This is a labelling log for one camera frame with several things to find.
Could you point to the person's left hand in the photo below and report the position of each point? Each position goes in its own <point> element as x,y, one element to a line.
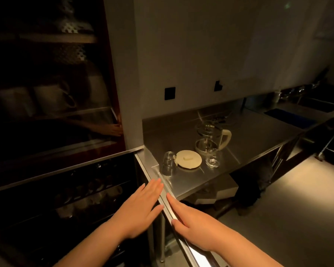
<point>136,211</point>

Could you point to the cream round kettle lid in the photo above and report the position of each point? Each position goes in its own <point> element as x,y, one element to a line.
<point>189,159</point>

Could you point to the dark blue cloth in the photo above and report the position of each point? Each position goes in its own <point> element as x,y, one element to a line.
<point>292,119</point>

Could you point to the chrome faucet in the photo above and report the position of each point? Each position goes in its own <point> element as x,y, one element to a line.
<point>309,87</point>

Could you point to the tall clear drinking glass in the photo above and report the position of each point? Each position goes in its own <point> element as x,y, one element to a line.
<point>168,164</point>

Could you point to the short clear drinking glass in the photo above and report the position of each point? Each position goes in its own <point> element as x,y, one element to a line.
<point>213,159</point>

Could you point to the white pump soap bottle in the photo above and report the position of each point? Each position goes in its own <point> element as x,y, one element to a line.
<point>277,97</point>

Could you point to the glass kettle with cream base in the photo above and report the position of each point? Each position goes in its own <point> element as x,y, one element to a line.
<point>211,136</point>

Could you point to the black wall socket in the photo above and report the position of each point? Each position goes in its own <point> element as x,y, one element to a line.
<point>170,93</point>
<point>218,86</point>

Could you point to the person's left forearm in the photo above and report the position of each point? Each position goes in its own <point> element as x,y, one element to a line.
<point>91,250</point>

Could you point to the row of white dishes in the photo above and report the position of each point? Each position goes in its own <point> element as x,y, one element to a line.
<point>94,197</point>

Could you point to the person's right hand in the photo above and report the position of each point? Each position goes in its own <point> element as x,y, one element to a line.
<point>203,228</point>

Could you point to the metal trolley frame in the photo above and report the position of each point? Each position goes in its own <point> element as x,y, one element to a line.
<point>332,141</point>

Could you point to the stainless steel sink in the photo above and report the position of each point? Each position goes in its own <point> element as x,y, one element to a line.
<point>320,104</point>

